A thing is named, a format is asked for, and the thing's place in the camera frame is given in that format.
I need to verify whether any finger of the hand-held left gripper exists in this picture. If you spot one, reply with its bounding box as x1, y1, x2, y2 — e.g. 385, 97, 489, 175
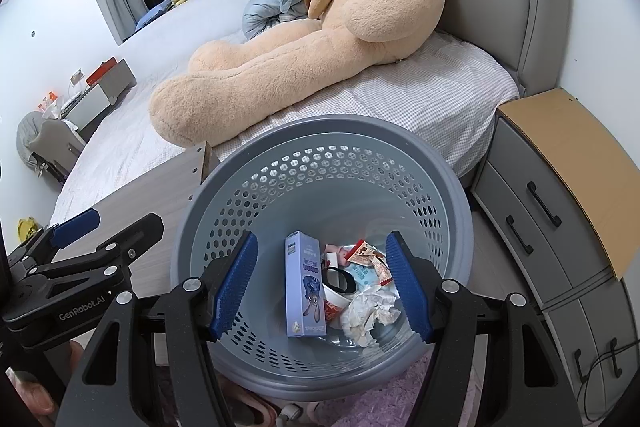
7, 208, 102, 270
26, 213, 165, 288

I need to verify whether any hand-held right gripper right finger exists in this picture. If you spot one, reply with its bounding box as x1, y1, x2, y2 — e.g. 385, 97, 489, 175
385, 229, 586, 427

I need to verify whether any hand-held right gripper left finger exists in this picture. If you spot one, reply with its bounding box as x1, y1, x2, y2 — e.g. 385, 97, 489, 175
55, 231, 259, 427

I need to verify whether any white paper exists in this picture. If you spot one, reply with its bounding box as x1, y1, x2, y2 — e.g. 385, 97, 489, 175
341, 284, 401, 348

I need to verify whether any red and beige snack wrapper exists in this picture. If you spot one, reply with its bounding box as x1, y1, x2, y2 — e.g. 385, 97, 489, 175
347, 239, 393, 285

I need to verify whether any light blue wipe packet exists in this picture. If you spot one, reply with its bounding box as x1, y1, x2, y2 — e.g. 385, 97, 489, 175
347, 263, 381, 290

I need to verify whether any black band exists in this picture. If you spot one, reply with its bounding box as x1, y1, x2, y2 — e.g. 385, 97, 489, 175
320, 267, 357, 295

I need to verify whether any purple printed carton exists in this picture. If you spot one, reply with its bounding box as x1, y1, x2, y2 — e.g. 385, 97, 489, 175
285, 231, 328, 338

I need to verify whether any red and white paper cup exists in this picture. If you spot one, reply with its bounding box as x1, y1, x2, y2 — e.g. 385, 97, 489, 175
320, 277, 357, 323

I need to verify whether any small pink item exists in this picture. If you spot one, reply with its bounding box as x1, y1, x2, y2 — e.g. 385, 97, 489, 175
324, 244, 351, 268

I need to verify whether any grey perforated plastic basket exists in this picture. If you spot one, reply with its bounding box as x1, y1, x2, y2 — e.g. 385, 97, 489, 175
170, 114, 475, 400

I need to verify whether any person's left hand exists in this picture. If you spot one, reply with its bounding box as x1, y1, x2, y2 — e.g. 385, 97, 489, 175
5, 339, 95, 415

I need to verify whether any yellow bag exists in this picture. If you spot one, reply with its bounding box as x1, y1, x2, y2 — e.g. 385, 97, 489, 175
17, 218, 48, 244

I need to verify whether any grey chair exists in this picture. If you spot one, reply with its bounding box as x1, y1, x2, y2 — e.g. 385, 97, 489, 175
16, 111, 86, 182

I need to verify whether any purple fluffy rug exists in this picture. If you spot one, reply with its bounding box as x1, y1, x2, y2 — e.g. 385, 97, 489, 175
310, 347, 483, 427

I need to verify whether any pink slipper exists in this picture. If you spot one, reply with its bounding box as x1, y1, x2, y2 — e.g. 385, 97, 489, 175
232, 387, 280, 427

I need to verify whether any low grey cabinet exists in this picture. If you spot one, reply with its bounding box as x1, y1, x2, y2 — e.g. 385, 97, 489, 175
60, 59, 137, 130

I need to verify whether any grey bedside cabinet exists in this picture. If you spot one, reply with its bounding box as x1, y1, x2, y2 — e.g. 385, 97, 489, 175
472, 107, 640, 423

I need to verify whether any red flat box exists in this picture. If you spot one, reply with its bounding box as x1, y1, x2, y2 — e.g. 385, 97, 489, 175
85, 62, 119, 85

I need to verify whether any bed with white sheet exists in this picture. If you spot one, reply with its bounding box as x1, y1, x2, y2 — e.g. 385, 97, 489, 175
50, 0, 521, 233

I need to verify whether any blue cushion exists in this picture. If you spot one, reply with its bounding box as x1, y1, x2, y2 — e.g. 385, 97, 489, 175
134, 0, 176, 30

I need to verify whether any large beige teddy bear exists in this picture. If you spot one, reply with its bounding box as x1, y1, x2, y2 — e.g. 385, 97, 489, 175
149, 0, 448, 146

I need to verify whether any folded blue-grey duvet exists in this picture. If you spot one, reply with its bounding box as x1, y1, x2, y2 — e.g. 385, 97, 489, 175
242, 0, 321, 40

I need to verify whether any black cable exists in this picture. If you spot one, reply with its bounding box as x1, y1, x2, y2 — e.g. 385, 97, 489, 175
572, 339, 636, 418

